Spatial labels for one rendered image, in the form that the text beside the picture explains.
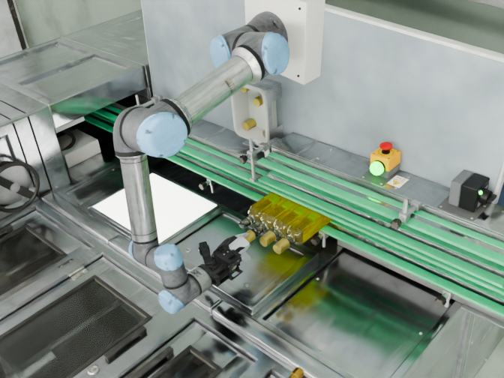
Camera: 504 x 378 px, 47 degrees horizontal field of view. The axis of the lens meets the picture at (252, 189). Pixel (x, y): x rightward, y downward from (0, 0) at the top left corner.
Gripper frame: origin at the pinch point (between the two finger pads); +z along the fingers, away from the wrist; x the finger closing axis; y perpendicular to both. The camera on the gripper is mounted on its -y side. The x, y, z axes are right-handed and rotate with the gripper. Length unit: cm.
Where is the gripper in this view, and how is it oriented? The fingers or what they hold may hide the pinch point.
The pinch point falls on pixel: (244, 240)
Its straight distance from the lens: 189.0
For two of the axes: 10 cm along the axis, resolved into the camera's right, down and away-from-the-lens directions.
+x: -0.7, -8.3, -5.6
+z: 6.8, -4.5, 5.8
